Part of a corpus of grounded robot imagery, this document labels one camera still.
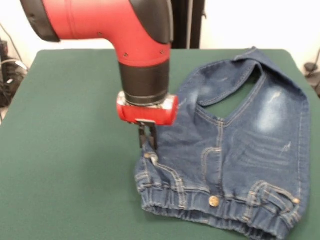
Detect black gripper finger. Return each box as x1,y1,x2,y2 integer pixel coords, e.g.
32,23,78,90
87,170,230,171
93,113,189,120
138,122,148,149
148,124,159,151

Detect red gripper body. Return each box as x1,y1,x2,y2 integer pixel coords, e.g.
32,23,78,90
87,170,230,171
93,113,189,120
115,91,180,127

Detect blue denim jeans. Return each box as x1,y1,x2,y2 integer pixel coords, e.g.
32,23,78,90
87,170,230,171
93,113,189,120
134,46,312,240

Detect dark green table cloth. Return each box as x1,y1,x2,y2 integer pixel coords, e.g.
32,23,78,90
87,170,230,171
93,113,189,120
0,48,320,240

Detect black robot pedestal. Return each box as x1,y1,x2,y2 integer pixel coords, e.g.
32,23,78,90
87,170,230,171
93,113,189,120
171,0,208,50

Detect black equipment pile with cables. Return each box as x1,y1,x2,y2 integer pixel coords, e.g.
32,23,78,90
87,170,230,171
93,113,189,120
0,38,29,108

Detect black floor plug with cables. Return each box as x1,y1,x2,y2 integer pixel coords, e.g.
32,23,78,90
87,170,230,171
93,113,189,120
303,61,320,99

